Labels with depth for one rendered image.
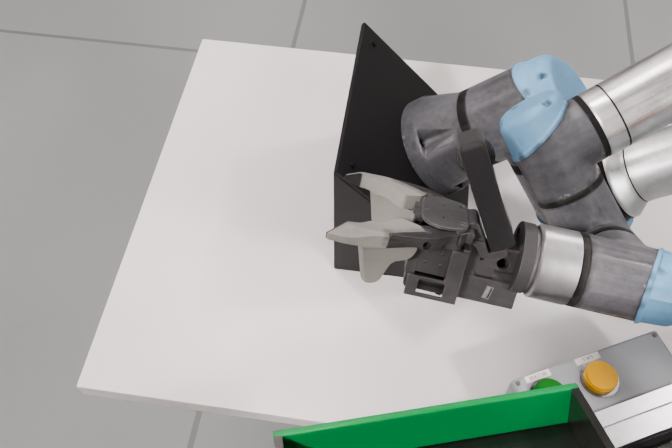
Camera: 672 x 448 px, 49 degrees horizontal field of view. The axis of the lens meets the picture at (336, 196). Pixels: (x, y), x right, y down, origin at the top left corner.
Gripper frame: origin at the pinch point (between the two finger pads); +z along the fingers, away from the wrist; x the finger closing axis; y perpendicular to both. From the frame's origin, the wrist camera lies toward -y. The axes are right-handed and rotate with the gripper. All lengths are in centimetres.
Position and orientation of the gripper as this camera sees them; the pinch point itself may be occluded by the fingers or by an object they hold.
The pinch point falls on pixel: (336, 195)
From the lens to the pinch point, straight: 73.1
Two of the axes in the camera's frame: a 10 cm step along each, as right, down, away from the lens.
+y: -1.8, 9.0, 4.0
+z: -9.8, -2.2, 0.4
